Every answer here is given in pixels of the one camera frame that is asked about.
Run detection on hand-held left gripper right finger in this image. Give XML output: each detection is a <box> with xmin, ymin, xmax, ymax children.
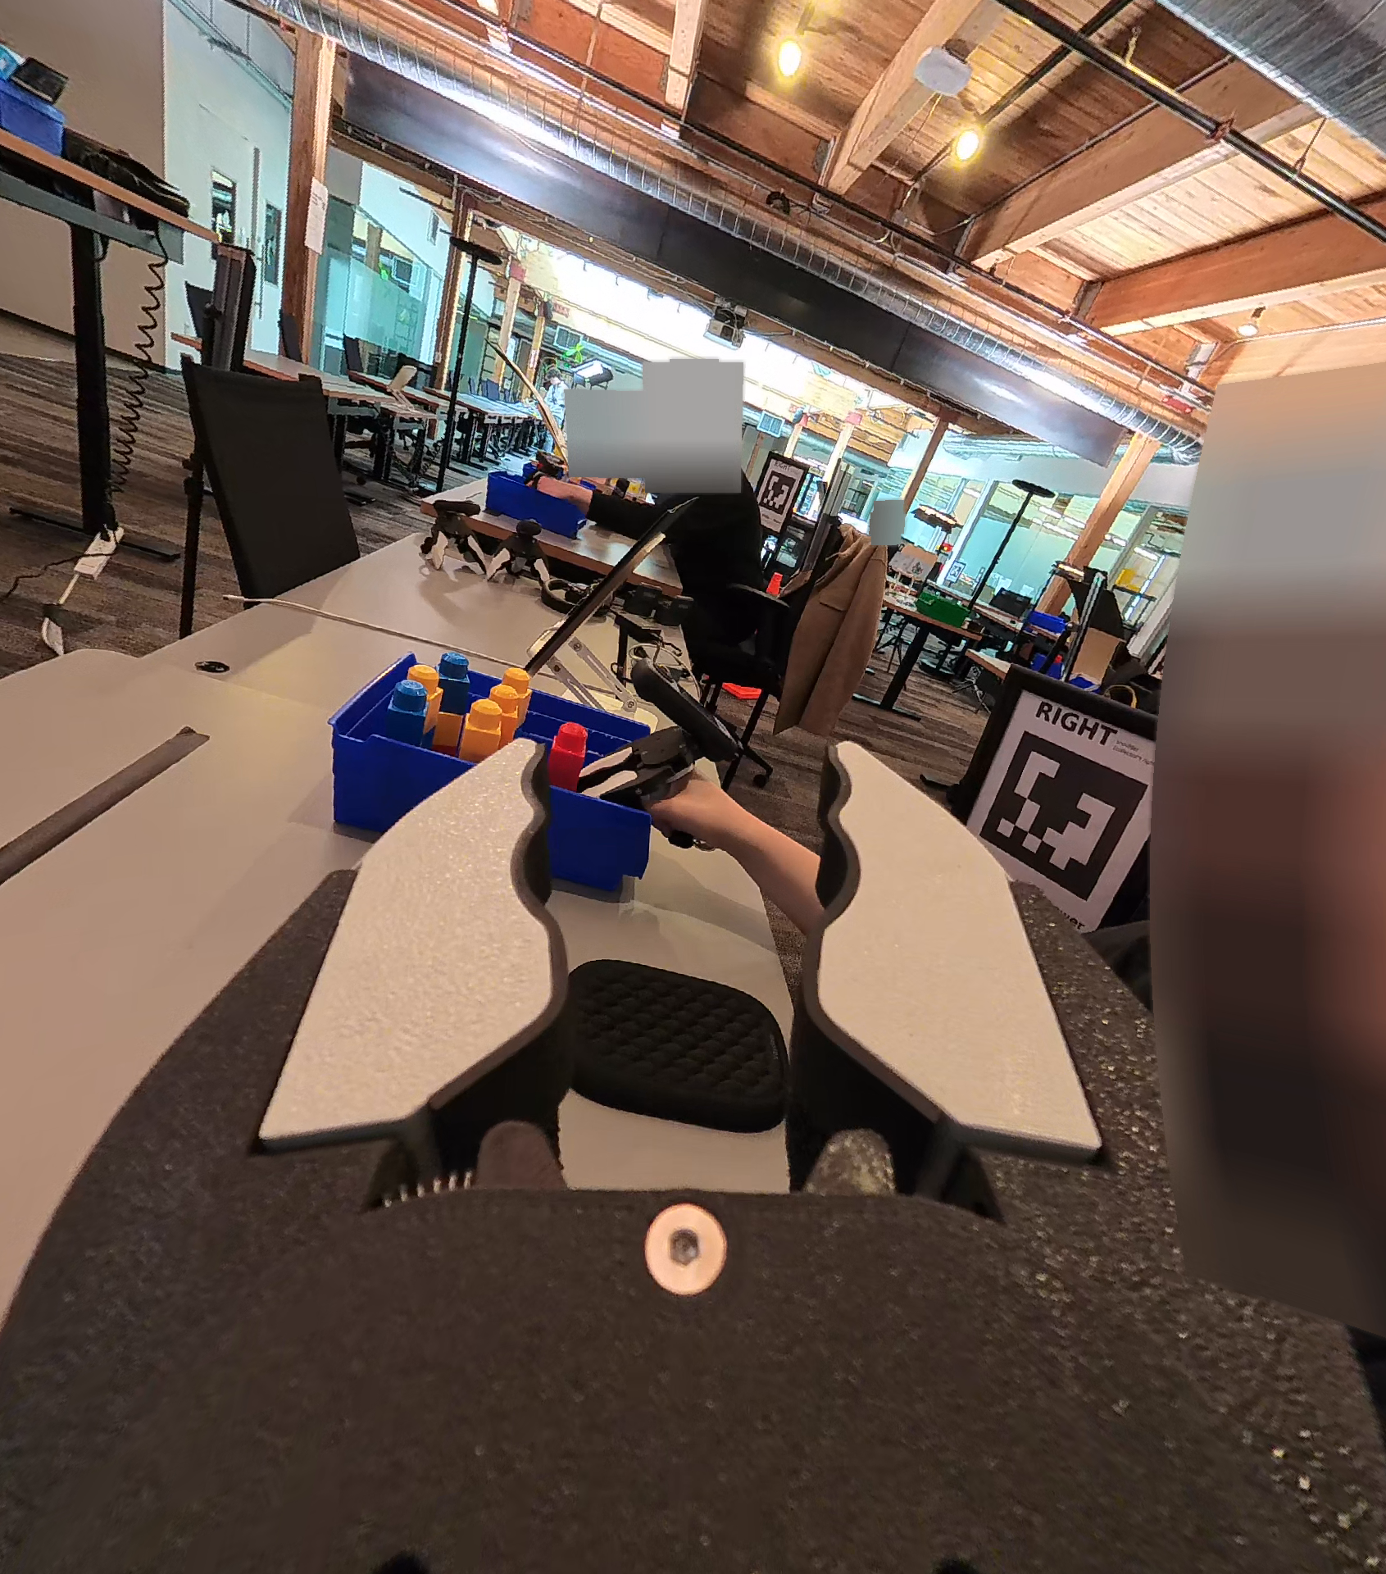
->
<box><xmin>804</xmin><ymin>740</ymin><xmax>1102</xmax><ymax>1196</ymax></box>

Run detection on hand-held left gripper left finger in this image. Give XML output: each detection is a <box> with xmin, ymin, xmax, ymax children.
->
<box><xmin>259</xmin><ymin>738</ymin><xmax>570</xmax><ymax>1177</ymax></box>

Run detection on cluster of block towers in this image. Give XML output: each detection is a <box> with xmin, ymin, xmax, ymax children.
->
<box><xmin>382</xmin><ymin>652</ymin><xmax>535</xmax><ymax>765</ymax></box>

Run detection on blue plastic bin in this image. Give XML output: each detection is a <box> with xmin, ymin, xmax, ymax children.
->
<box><xmin>330</xmin><ymin>652</ymin><xmax>654</xmax><ymax>895</ymax></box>

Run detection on person's right forearm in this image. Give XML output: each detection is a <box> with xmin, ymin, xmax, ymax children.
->
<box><xmin>717</xmin><ymin>798</ymin><xmax>827</xmax><ymax>937</ymax></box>

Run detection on person's right hand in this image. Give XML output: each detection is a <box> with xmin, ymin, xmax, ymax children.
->
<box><xmin>649</xmin><ymin>780</ymin><xmax>749</xmax><ymax>857</ymax></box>

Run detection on tan coat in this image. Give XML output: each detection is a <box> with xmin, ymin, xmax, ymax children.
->
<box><xmin>777</xmin><ymin>525</ymin><xmax>892</xmax><ymax>738</ymax></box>

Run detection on tilted board with white stand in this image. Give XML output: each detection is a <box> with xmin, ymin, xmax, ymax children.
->
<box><xmin>521</xmin><ymin>496</ymin><xmax>703</xmax><ymax>718</ymax></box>

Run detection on brown worktable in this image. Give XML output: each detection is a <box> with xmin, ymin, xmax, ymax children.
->
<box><xmin>420</xmin><ymin>471</ymin><xmax>688</xmax><ymax>594</ymax></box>

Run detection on wooden desk black legs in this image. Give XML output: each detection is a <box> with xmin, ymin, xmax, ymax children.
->
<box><xmin>875</xmin><ymin>599</ymin><xmax>989</xmax><ymax>718</ymax></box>

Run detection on framed marker sign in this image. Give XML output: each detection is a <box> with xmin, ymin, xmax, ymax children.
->
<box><xmin>966</xmin><ymin>663</ymin><xmax>1162</xmax><ymax>932</ymax></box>

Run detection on black white clamp device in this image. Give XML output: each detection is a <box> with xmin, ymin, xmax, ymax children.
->
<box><xmin>494</xmin><ymin>516</ymin><xmax>576</xmax><ymax>610</ymax></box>
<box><xmin>420</xmin><ymin>496</ymin><xmax>491</xmax><ymax>573</ymax></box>

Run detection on black mesh cushion pad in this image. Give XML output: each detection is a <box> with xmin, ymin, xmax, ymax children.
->
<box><xmin>570</xmin><ymin>959</ymin><xmax>792</xmax><ymax>1134</ymax></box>

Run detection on small blue storage bin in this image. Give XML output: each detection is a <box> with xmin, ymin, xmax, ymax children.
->
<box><xmin>482</xmin><ymin>469</ymin><xmax>588</xmax><ymax>539</ymax></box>

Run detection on black floor lamp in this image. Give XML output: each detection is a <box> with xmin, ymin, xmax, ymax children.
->
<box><xmin>972</xmin><ymin>479</ymin><xmax>1058</xmax><ymax>609</ymax></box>

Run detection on black panel on easel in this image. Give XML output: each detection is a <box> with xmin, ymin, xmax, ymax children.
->
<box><xmin>180</xmin><ymin>358</ymin><xmax>361</xmax><ymax>641</ymax></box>

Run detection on white power adapter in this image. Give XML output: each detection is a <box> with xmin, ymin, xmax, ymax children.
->
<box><xmin>40</xmin><ymin>525</ymin><xmax>125</xmax><ymax>654</ymax></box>

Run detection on black standing desk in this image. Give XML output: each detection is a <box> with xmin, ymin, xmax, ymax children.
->
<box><xmin>0</xmin><ymin>78</ymin><xmax>220</xmax><ymax>559</ymax></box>

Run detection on thin white cable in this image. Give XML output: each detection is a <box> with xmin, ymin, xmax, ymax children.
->
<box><xmin>223</xmin><ymin>594</ymin><xmax>425</xmax><ymax>641</ymax></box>

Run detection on black coiled cable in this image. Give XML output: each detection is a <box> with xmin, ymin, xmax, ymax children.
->
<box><xmin>107</xmin><ymin>257</ymin><xmax>171</xmax><ymax>491</ymax></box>

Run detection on large silver air duct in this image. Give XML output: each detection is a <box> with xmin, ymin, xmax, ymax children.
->
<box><xmin>1158</xmin><ymin>0</ymin><xmax>1386</xmax><ymax>302</ymax></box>

